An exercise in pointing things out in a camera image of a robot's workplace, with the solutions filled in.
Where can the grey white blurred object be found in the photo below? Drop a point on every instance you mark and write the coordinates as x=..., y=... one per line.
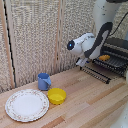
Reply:
x=121, y=116

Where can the woven folding screen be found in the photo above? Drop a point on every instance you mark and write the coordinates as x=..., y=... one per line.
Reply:
x=33, y=40

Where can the blue plastic cup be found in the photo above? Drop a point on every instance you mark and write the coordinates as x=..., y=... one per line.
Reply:
x=43, y=82

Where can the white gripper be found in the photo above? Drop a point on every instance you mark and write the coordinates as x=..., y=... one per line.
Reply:
x=81, y=62

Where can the yellow plastic bowl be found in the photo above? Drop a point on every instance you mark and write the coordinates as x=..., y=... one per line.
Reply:
x=57, y=96

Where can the white floral rimmed plate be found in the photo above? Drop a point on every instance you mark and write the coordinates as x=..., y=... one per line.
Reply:
x=26, y=105

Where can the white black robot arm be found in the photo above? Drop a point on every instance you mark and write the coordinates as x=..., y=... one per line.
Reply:
x=100, y=13

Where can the orange bread piece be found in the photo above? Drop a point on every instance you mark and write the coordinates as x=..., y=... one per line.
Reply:
x=104, y=57

